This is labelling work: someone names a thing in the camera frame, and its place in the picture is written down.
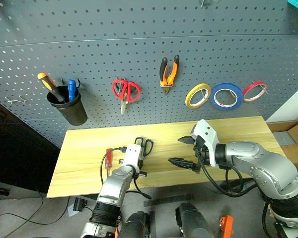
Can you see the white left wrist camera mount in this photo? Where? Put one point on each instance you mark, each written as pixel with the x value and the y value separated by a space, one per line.
pixel 132 156

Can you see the blue tape roll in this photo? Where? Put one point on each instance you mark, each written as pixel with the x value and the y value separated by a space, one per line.
pixel 214 102

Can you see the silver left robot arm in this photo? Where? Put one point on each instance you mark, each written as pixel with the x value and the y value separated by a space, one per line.
pixel 114 188

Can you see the orange black pliers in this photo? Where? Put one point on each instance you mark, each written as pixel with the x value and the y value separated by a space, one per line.
pixel 169 75

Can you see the dark rounded robot part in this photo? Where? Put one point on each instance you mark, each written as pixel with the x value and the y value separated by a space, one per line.
pixel 136 225
pixel 192 221

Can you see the grey metal pegboard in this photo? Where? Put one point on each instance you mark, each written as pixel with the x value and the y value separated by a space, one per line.
pixel 149 49

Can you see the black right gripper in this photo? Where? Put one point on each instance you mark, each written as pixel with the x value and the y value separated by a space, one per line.
pixel 201 151

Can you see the metal pliers holder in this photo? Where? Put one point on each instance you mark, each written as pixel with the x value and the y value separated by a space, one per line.
pixel 167 85

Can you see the yellow tape roll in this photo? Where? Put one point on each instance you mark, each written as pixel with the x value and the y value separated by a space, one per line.
pixel 192 97

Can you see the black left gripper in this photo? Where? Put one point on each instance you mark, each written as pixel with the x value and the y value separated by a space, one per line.
pixel 140 162

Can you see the dark cabinet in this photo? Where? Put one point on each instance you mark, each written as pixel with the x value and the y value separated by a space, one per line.
pixel 17 148

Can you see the small black box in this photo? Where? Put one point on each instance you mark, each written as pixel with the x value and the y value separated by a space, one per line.
pixel 79 204

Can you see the orange plastic bracket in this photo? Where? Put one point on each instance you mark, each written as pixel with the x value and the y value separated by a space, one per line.
pixel 226 226

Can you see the red tape roll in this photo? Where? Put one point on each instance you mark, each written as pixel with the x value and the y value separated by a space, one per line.
pixel 249 89

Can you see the brown cardboard box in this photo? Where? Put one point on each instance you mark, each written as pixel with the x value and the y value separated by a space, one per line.
pixel 294 141

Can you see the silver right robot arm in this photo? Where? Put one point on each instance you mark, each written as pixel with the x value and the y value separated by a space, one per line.
pixel 268 168

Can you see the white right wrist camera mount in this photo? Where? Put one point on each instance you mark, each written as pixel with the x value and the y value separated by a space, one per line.
pixel 206 134

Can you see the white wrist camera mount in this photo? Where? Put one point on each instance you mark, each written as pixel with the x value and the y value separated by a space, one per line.
pixel 206 134
pixel 132 156

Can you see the black tool cup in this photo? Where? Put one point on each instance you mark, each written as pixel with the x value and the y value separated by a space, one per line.
pixel 72 111

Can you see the silver tape peg hook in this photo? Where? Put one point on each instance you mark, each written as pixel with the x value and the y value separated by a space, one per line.
pixel 262 86

